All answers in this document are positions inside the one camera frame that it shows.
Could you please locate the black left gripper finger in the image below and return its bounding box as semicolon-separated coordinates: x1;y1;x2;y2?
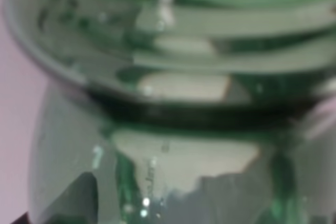
15;172;99;224

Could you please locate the green transparent water bottle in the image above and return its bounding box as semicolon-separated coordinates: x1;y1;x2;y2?
4;0;335;223

